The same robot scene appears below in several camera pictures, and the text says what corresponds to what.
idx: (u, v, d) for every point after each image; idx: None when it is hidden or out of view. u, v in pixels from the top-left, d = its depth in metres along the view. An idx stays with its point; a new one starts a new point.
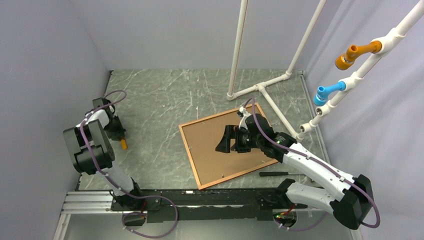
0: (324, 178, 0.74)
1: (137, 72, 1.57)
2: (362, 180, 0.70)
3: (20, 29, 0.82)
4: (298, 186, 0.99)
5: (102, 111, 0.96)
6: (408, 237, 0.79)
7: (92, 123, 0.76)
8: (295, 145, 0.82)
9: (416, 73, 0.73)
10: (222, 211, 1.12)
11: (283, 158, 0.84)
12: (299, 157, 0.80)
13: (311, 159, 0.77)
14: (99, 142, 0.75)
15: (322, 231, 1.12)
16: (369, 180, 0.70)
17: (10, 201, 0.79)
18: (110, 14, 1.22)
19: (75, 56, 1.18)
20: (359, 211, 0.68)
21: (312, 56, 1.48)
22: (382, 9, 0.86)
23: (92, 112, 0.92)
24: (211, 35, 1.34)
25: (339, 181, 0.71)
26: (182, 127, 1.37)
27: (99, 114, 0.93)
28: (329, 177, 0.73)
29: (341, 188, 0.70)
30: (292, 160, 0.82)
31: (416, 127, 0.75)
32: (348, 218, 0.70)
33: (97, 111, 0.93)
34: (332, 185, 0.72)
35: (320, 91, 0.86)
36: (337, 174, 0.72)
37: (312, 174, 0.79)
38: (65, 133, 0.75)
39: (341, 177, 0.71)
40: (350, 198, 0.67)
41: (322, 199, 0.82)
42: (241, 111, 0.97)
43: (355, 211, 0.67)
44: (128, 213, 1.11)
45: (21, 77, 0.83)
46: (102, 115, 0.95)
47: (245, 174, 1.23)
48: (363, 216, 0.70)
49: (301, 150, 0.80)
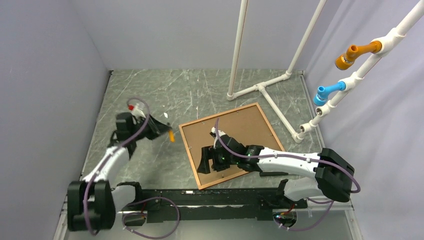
0: (296, 167, 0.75)
1: (137, 72, 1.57)
2: (327, 152, 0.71)
3: (20, 29, 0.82)
4: (287, 183, 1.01)
5: (123, 150, 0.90)
6: (406, 237, 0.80)
7: (101, 184, 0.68)
8: (264, 150, 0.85)
9: (415, 72, 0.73)
10: (222, 211, 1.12)
11: (261, 168, 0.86)
12: (270, 159, 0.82)
13: (279, 155, 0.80)
14: (101, 208, 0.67)
15: (322, 230, 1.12)
16: (328, 149, 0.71)
17: (11, 201, 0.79)
18: (110, 14, 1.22)
19: (75, 55, 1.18)
20: (336, 180, 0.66)
21: (312, 56, 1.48)
22: (382, 9, 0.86)
23: (111, 151, 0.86)
24: (211, 35, 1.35)
25: (308, 163, 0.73)
26: (182, 127, 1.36)
27: (118, 154, 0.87)
28: (299, 164, 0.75)
29: (312, 168, 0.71)
30: (267, 165, 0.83)
31: (416, 127, 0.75)
32: (333, 192, 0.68)
33: (117, 151, 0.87)
34: (305, 170, 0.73)
35: (320, 91, 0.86)
36: (302, 157, 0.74)
37: (289, 169, 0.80)
38: (70, 186, 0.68)
39: (307, 159, 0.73)
40: (321, 173, 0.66)
41: (311, 185, 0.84)
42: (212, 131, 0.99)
43: (332, 183, 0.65)
44: (128, 213, 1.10)
45: (21, 77, 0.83)
46: (122, 154, 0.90)
47: (245, 174, 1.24)
48: (344, 183, 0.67)
49: (268, 152, 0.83)
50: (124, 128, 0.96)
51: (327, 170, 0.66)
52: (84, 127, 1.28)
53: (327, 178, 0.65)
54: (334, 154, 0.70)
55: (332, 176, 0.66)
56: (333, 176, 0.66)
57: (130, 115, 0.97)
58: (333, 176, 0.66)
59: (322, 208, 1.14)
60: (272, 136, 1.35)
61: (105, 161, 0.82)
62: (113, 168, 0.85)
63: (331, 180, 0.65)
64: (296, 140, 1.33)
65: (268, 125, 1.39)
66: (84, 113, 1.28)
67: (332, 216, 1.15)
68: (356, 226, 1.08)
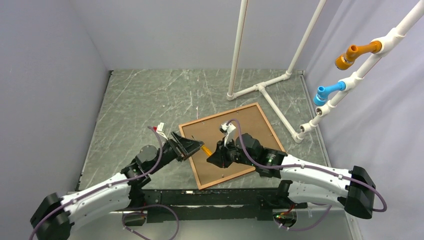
0: (325, 181, 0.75)
1: (137, 72, 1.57)
2: (358, 171, 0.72)
3: (20, 28, 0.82)
4: (292, 187, 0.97)
5: (123, 187, 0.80)
6: (406, 237, 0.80)
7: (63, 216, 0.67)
8: (288, 157, 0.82)
9: (415, 72, 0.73)
10: (222, 211, 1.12)
11: (281, 175, 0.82)
12: (295, 169, 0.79)
13: (307, 167, 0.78)
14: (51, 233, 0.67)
15: (322, 231, 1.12)
16: (362, 168, 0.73)
17: (11, 201, 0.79)
18: (110, 15, 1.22)
19: (75, 56, 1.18)
20: (367, 199, 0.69)
21: (312, 56, 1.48)
22: (382, 9, 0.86)
23: (110, 183, 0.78)
24: (211, 36, 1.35)
25: (339, 180, 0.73)
26: (182, 127, 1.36)
27: (115, 188, 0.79)
28: (328, 179, 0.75)
29: (343, 186, 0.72)
30: (289, 174, 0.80)
31: (416, 127, 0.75)
32: (361, 210, 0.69)
33: (115, 186, 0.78)
34: (335, 186, 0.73)
35: (320, 91, 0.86)
36: (334, 173, 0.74)
37: (312, 181, 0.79)
38: (51, 194, 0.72)
39: (339, 176, 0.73)
40: (354, 193, 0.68)
41: (328, 196, 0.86)
42: (224, 127, 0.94)
43: (364, 203, 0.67)
44: (128, 213, 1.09)
45: (21, 77, 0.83)
46: (121, 189, 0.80)
47: (245, 174, 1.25)
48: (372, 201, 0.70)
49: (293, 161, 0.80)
50: (141, 166, 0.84)
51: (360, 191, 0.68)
52: (84, 127, 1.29)
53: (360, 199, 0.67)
54: (364, 173, 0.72)
55: (364, 196, 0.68)
56: (365, 195, 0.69)
57: (151, 159, 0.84)
58: (365, 196, 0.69)
59: (322, 208, 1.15)
60: (272, 136, 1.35)
61: (92, 192, 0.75)
62: (101, 199, 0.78)
63: (362, 199, 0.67)
64: (296, 140, 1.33)
65: (268, 125, 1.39)
66: (84, 113, 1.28)
67: (332, 216, 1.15)
68: (357, 226, 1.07)
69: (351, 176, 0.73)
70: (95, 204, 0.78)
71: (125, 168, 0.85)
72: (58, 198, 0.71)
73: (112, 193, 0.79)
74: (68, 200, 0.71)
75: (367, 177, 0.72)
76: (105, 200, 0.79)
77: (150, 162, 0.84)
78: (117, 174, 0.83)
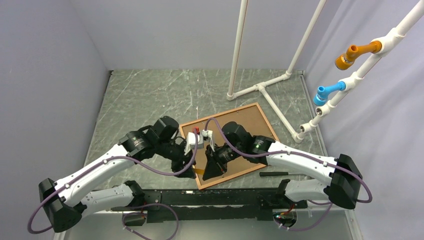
0: (309, 168, 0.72)
1: (137, 72, 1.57)
2: (344, 158, 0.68)
3: (19, 29, 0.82)
4: (290, 184, 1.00)
5: (123, 161, 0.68)
6: (406, 237, 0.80)
7: (57, 203, 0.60)
8: (273, 145, 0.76)
9: (416, 72, 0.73)
10: (222, 211, 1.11)
11: (267, 161, 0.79)
12: (281, 155, 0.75)
13: (293, 153, 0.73)
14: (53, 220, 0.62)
15: (322, 230, 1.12)
16: (349, 156, 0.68)
17: (11, 201, 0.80)
18: (110, 15, 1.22)
19: (75, 56, 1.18)
20: (350, 188, 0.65)
21: (312, 56, 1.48)
22: (382, 9, 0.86)
23: (106, 159, 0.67)
24: (211, 35, 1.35)
25: (323, 167, 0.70)
26: (182, 127, 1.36)
27: (114, 163, 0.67)
28: (313, 166, 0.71)
29: (327, 173, 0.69)
30: (275, 160, 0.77)
31: (416, 127, 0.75)
32: (344, 199, 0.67)
33: (112, 162, 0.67)
34: (319, 173, 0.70)
35: (321, 91, 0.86)
36: (318, 160, 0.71)
37: (297, 168, 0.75)
38: (43, 180, 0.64)
39: (323, 163, 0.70)
40: (336, 180, 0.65)
41: (316, 189, 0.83)
42: (204, 134, 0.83)
43: (346, 191, 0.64)
44: (128, 213, 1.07)
45: (21, 77, 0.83)
46: (120, 165, 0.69)
47: (245, 175, 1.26)
48: (356, 192, 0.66)
49: (279, 148, 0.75)
50: (155, 134, 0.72)
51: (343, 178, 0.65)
52: (84, 127, 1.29)
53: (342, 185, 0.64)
54: (350, 161, 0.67)
55: (348, 184, 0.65)
56: (349, 184, 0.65)
57: (175, 127, 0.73)
58: (349, 185, 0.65)
59: (322, 208, 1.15)
60: (272, 136, 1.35)
61: (87, 172, 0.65)
62: (103, 176, 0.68)
63: (346, 187, 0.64)
64: (296, 140, 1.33)
65: (267, 124, 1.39)
66: (84, 113, 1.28)
67: (331, 215, 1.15)
68: (357, 227, 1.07)
69: (336, 163, 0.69)
70: (97, 182, 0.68)
71: (126, 136, 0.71)
72: (51, 185, 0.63)
73: (112, 169, 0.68)
74: (61, 185, 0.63)
75: (354, 166, 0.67)
76: (109, 177, 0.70)
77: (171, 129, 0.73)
78: (115, 146, 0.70)
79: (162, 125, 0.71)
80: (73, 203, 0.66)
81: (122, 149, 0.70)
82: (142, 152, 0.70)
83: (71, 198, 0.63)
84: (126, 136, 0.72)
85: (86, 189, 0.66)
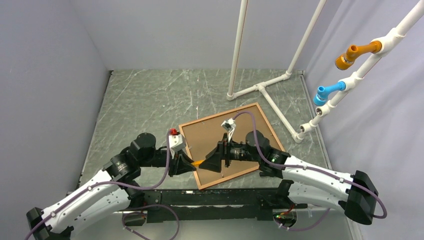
0: (326, 183, 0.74)
1: (137, 72, 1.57)
2: (360, 175, 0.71)
3: (19, 28, 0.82)
4: (293, 187, 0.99)
5: (107, 186, 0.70)
6: (407, 237, 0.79)
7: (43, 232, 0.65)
8: (291, 159, 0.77)
9: (416, 72, 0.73)
10: (222, 211, 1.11)
11: (282, 175, 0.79)
12: (297, 170, 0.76)
13: (309, 168, 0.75)
14: None
15: (322, 230, 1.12)
16: (365, 174, 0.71)
17: (11, 201, 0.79)
18: (110, 15, 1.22)
19: (75, 56, 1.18)
20: (366, 205, 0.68)
21: (313, 56, 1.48)
22: (382, 10, 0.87)
23: (90, 186, 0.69)
24: (211, 35, 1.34)
25: (339, 183, 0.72)
26: (182, 127, 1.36)
27: (98, 190, 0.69)
28: (330, 182, 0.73)
29: (344, 189, 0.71)
30: (290, 174, 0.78)
31: (416, 127, 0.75)
32: (361, 215, 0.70)
33: (96, 188, 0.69)
34: (336, 189, 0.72)
35: (320, 91, 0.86)
36: (335, 176, 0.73)
37: (312, 182, 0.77)
38: (32, 210, 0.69)
39: (340, 179, 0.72)
40: (354, 197, 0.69)
41: (328, 199, 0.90)
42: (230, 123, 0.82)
43: (363, 207, 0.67)
44: (128, 213, 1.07)
45: (21, 77, 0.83)
46: (105, 190, 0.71)
47: (245, 174, 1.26)
48: (372, 208, 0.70)
49: (295, 161, 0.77)
50: (134, 156, 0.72)
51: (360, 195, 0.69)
52: (84, 127, 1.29)
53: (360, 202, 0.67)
54: (366, 178, 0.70)
55: (364, 200, 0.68)
56: (365, 201, 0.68)
57: (149, 145, 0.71)
58: (365, 202, 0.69)
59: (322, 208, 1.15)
60: (272, 136, 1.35)
61: (72, 200, 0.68)
62: (90, 201, 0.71)
63: (363, 204, 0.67)
64: (296, 140, 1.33)
65: (268, 124, 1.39)
66: (84, 113, 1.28)
67: (331, 215, 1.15)
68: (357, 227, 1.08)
69: (353, 180, 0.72)
70: (85, 207, 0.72)
71: (110, 162, 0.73)
72: (38, 214, 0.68)
73: (98, 194, 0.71)
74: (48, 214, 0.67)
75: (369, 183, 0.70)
76: (97, 200, 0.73)
77: (147, 148, 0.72)
78: (100, 172, 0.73)
79: (136, 148, 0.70)
80: (62, 228, 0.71)
81: (107, 175, 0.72)
82: (126, 177, 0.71)
83: (57, 225, 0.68)
84: (111, 161, 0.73)
85: (73, 215, 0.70)
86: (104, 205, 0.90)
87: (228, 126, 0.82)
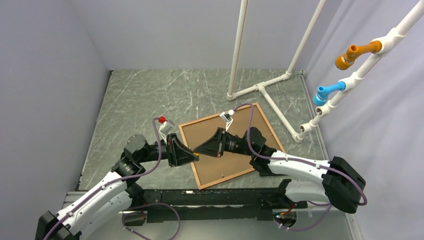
0: (304, 171, 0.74)
1: (137, 72, 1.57)
2: (338, 161, 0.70)
3: (20, 28, 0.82)
4: (292, 184, 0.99)
5: (118, 184, 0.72)
6: (406, 237, 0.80)
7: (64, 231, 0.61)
8: (277, 153, 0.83)
9: (416, 71, 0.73)
10: (222, 211, 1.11)
11: (271, 170, 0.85)
12: (280, 162, 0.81)
13: (291, 159, 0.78)
14: None
15: (322, 230, 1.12)
16: (342, 159, 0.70)
17: (11, 200, 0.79)
18: (110, 15, 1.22)
19: (75, 56, 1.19)
20: (345, 189, 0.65)
21: (312, 56, 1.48)
22: (381, 10, 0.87)
23: (103, 185, 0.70)
24: (211, 35, 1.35)
25: (316, 169, 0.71)
26: (182, 127, 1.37)
27: (111, 188, 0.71)
28: (307, 169, 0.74)
29: (320, 174, 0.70)
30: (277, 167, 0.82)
31: (416, 126, 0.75)
32: (343, 203, 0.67)
33: (109, 187, 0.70)
34: (313, 176, 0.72)
35: (320, 91, 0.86)
36: (312, 163, 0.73)
37: (296, 174, 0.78)
38: (45, 213, 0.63)
39: (316, 165, 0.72)
40: (329, 181, 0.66)
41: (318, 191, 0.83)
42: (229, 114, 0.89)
43: (341, 192, 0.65)
44: (127, 213, 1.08)
45: (21, 77, 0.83)
46: (117, 188, 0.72)
47: (245, 174, 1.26)
48: (355, 194, 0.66)
49: (280, 155, 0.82)
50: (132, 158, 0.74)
51: (336, 179, 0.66)
52: (84, 127, 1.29)
53: (335, 186, 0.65)
54: (344, 163, 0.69)
55: (341, 185, 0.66)
56: (343, 185, 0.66)
57: (141, 146, 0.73)
58: (344, 186, 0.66)
59: (322, 208, 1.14)
60: (272, 136, 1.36)
61: (88, 198, 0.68)
62: (103, 201, 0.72)
63: (340, 189, 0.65)
64: (296, 140, 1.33)
65: (268, 124, 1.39)
66: (84, 113, 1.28)
67: (331, 216, 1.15)
68: (357, 227, 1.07)
69: (330, 166, 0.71)
70: (97, 207, 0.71)
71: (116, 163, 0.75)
72: (54, 215, 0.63)
73: (110, 193, 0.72)
74: (64, 214, 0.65)
75: (348, 168, 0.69)
76: (107, 200, 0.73)
77: (140, 151, 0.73)
78: (108, 173, 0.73)
79: (130, 152, 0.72)
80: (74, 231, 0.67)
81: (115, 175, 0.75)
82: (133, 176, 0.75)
83: (74, 226, 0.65)
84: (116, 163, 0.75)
85: (87, 216, 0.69)
86: (106, 207, 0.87)
87: (227, 118, 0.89)
